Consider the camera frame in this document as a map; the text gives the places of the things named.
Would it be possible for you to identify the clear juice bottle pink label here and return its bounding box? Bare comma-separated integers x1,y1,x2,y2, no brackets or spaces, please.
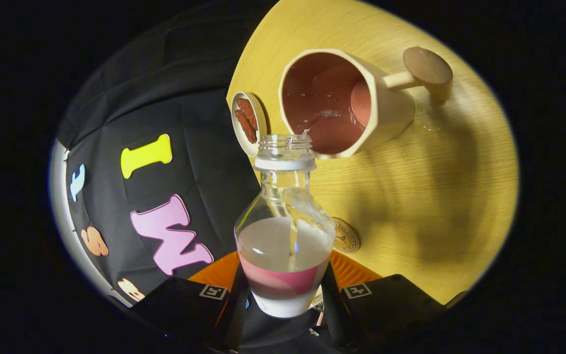
234,134,337,319

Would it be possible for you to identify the brown meat piece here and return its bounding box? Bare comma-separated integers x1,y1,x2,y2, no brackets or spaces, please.
234,109,257,144
236,98,258,131

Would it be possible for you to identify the black backdrop cloth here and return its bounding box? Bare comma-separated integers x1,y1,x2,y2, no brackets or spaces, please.
55,0,283,305

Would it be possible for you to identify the wooden table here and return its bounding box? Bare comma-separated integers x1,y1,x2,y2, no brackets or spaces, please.
226,0,519,305

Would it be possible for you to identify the round white plate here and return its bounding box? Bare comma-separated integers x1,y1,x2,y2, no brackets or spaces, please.
231,91,268,158

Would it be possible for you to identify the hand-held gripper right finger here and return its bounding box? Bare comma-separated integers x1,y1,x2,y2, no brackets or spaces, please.
320,250,448,352

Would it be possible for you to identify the round brown coaster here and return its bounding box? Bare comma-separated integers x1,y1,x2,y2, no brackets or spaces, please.
331,217,361,254

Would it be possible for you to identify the beige cup with handle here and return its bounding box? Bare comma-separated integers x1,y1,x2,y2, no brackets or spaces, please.
278,47,454,159

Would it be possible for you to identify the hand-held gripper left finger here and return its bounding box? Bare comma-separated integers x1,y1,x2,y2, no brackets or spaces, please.
131,251,249,352

